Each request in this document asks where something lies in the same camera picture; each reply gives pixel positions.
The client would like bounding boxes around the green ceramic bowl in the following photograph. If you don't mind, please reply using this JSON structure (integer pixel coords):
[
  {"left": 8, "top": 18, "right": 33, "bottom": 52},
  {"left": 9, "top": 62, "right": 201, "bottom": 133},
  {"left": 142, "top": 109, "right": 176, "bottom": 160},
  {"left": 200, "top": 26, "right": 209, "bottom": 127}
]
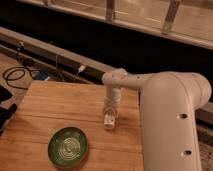
[{"left": 48, "top": 127, "right": 88, "bottom": 169}]

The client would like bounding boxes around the metal rail beam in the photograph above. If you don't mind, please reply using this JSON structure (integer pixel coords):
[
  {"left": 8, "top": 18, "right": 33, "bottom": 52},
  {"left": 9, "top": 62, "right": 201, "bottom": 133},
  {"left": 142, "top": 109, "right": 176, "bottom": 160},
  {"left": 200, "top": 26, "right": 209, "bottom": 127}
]
[{"left": 0, "top": 27, "right": 112, "bottom": 83}]

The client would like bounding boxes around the black object at left edge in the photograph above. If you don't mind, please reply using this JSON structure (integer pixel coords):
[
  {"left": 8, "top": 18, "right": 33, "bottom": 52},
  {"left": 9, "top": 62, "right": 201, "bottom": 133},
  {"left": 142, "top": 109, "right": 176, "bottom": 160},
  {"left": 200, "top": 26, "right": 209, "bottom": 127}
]
[{"left": 0, "top": 85, "right": 18, "bottom": 134}]

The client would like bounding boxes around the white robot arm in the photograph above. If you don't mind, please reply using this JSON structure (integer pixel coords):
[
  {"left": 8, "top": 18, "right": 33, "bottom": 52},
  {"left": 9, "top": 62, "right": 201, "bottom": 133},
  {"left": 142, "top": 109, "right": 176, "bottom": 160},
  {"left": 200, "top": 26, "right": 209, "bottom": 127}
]
[{"left": 102, "top": 69, "right": 212, "bottom": 171}]

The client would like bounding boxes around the black coiled cable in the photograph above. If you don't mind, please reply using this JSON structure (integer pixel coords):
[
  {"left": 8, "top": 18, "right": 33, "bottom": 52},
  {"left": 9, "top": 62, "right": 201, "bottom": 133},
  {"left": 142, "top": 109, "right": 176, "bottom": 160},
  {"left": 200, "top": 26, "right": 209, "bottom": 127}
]
[{"left": 2, "top": 65, "right": 39, "bottom": 90}]

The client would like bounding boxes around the white plug with cable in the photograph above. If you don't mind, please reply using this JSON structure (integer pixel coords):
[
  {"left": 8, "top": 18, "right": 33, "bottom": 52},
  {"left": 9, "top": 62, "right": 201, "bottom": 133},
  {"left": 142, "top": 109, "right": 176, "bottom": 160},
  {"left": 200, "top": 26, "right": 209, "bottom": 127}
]
[{"left": 74, "top": 65, "right": 87, "bottom": 80}]

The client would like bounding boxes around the blue object on floor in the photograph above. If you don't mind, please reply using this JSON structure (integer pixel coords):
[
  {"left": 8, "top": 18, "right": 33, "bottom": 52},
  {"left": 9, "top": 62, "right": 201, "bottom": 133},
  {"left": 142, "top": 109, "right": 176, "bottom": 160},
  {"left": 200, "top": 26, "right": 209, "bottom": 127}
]
[{"left": 34, "top": 70, "right": 50, "bottom": 81}]

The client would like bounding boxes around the window frame railing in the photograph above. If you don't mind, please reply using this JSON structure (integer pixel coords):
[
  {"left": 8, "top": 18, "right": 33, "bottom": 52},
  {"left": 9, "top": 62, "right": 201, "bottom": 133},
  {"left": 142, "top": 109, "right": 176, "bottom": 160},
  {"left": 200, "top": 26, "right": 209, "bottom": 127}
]
[{"left": 18, "top": 0, "right": 213, "bottom": 50}]

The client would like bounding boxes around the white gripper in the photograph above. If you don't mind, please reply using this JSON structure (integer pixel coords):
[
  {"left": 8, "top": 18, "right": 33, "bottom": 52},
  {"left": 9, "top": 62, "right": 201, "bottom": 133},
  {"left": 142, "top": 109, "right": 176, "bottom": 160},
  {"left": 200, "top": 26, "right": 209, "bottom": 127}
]
[{"left": 103, "top": 87, "right": 121, "bottom": 120}]

